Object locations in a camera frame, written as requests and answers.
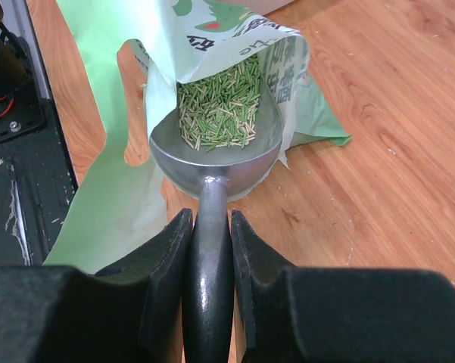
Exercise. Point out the green cat litter pellets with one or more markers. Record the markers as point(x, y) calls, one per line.
point(221, 110)

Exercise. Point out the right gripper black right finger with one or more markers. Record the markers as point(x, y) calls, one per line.
point(286, 313)

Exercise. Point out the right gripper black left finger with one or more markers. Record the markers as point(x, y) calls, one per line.
point(127, 312)

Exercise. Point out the grey metal scoop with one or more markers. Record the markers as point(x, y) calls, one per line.
point(214, 177)

